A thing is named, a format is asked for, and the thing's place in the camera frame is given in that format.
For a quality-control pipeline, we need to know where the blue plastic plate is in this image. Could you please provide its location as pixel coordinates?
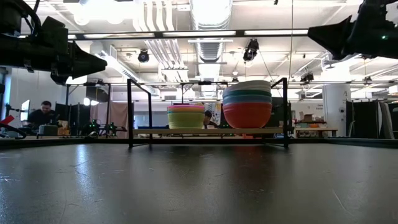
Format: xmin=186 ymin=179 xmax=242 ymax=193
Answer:
xmin=222 ymin=94 xmax=273 ymax=106

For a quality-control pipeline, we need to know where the cream ribbed bowl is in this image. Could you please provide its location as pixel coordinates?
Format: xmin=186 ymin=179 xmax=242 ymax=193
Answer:
xmin=222 ymin=80 xmax=272 ymax=93

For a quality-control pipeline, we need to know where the beige curtain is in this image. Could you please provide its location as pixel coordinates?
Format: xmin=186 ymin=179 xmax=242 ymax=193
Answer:
xmin=90 ymin=101 xmax=135 ymax=138

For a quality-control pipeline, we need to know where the black room divider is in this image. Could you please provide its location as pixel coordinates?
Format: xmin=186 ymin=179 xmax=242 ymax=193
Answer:
xmin=345 ymin=99 xmax=381 ymax=139

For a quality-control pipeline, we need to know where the black table mat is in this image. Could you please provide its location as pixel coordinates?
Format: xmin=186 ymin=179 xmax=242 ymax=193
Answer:
xmin=0 ymin=141 xmax=398 ymax=224

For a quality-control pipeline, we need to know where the grey bag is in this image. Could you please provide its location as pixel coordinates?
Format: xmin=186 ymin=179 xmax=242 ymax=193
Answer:
xmin=37 ymin=124 xmax=59 ymax=138

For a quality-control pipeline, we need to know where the yellow translucent plastic bowl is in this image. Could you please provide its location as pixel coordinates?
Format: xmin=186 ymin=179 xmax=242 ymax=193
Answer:
xmin=167 ymin=111 xmax=206 ymax=130

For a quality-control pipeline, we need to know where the silver ventilation duct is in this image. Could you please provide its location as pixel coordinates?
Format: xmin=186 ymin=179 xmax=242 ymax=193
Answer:
xmin=190 ymin=0 xmax=233 ymax=98

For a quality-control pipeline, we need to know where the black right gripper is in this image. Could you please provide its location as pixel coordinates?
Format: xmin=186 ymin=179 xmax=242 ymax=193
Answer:
xmin=307 ymin=0 xmax=398 ymax=60

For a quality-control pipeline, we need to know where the person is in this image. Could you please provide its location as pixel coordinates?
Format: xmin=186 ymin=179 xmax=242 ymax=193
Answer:
xmin=27 ymin=101 xmax=58 ymax=127
xmin=203 ymin=110 xmax=218 ymax=129

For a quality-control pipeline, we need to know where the wooden table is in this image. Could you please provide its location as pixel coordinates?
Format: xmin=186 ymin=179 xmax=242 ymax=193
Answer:
xmin=294 ymin=127 xmax=339 ymax=138

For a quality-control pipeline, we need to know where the orange plastic bowl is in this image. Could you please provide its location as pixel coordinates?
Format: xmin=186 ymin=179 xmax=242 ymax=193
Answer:
xmin=167 ymin=108 xmax=206 ymax=114

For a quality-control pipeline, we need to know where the light wooden board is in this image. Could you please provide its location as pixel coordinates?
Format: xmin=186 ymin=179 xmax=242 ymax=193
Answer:
xmin=126 ymin=77 xmax=290 ymax=149

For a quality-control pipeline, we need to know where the black background rig frame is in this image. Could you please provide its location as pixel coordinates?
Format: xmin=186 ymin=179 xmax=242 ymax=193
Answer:
xmin=64 ymin=81 xmax=112 ymax=137

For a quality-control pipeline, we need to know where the black cable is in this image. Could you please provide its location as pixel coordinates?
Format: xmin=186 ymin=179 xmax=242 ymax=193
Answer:
xmin=0 ymin=123 xmax=27 ymax=140

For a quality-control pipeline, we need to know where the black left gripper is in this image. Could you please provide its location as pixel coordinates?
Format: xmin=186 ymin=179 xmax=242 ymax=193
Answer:
xmin=0 ymin=16 xmax=108 ymax=85

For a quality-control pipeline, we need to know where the computer monitor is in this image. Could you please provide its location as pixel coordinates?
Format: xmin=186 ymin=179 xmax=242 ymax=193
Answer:
xmin=20 ymin=99 xmax=31 ymax=122

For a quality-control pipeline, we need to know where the white round column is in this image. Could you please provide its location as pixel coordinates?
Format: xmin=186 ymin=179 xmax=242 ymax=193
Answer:
xmin=322 ymin=83 xmax=352 ymax=138

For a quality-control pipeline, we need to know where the red-orange plastic bowl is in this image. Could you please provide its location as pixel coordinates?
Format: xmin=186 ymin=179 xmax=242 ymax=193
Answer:
xmin=222 ymin=102 xmax=273 ymax=129

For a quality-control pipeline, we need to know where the black aluminium rig frame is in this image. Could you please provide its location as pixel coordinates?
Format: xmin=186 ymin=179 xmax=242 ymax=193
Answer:
xmin=0 ymin=29 xmax=398 ymax=146

